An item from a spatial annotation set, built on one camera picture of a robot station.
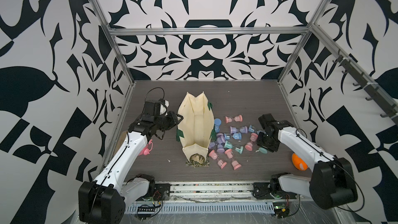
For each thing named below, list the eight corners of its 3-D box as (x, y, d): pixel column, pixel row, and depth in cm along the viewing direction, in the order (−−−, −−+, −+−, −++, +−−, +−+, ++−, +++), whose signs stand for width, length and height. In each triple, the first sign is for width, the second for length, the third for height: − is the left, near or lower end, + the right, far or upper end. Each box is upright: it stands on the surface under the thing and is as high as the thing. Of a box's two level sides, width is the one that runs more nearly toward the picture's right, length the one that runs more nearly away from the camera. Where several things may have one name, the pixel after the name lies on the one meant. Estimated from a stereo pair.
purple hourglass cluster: (217, 148, 88) (218, 144, 84) (216, 135, 93) (217, 131, 89) (224, 148, 88) (226, 144, 84) (223, 135, 93) (224, 131, 89)
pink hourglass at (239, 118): (225, 123, 98) (225, 121, 96) (224, 118, 100) (224, 116, 99) (242, 121, 99) (243, 119, 97) (241, 116, 101) (241, 114, 99)
